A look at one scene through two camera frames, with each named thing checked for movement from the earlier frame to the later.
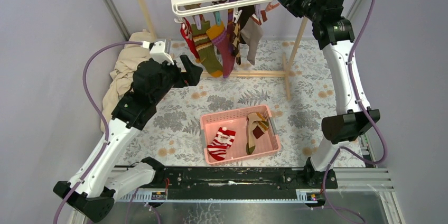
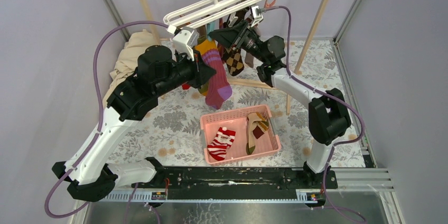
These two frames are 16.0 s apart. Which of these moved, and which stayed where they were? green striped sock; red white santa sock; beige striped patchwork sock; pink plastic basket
Moved: green striped sock
Stayed: pink plastic basket; beige striped patchwork sock; red white santa sock
